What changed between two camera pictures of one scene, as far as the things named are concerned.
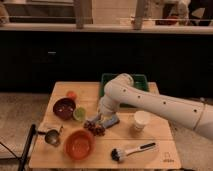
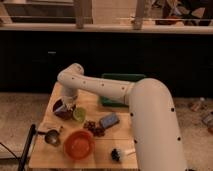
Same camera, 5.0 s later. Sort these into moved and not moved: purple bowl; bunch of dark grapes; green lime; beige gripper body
Moved: beige gripper body
Not moved: bunch of dark grapes; purple bowl; green lime
